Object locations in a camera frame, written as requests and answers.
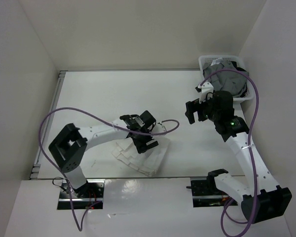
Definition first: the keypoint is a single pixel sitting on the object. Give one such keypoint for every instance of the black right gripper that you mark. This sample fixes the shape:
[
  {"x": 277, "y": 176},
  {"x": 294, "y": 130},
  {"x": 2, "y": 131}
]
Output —
[{"x": 194, "y": 105}]

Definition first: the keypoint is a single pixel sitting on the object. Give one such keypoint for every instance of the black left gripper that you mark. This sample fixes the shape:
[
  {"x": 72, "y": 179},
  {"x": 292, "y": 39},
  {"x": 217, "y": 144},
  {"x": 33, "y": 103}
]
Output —
[{"x": 141, "y": 146}]

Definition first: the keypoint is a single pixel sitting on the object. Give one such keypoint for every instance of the white pleated skirt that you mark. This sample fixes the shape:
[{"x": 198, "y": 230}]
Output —
[{"x": 147, "y": 163}]

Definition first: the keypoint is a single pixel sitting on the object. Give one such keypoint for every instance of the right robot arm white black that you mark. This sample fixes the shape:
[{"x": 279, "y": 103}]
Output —
[{"x": 262, "y": 197}]

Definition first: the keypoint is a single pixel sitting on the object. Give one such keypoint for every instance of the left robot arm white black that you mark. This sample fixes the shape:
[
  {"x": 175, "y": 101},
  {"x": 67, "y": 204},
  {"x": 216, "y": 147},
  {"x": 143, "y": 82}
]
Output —
[{"x": 69, "y": 146}]

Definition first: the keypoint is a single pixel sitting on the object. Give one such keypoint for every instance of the white plastic laundry basket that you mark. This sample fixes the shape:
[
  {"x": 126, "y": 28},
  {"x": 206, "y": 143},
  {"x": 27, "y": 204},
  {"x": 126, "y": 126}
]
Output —
[{"x": 215, "y": 59}]

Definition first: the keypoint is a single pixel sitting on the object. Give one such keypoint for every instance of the grey skirt in basket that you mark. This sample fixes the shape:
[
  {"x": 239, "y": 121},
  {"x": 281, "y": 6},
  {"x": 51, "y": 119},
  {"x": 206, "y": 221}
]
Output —
[{"x": 221, "y": 80}]

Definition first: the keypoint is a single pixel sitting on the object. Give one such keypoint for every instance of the dark garment in basket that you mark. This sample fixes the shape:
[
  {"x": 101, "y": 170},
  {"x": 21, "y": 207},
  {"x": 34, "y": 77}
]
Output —
[{"x": 239, "y": 82}]

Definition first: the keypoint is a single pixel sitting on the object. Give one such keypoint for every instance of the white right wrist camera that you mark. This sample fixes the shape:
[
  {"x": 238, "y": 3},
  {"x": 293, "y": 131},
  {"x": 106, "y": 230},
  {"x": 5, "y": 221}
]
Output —
[{"x": 205, "y": 92}]

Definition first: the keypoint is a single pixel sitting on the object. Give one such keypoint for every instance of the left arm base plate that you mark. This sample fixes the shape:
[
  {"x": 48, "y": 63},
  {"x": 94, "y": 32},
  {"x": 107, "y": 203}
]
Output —
[{"x": 89, "y": 196}]

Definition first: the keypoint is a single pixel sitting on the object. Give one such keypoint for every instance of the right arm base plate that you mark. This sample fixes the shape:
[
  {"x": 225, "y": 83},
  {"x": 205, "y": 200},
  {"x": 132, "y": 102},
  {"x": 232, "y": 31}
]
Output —
[{"x": 204, "y": 195}]

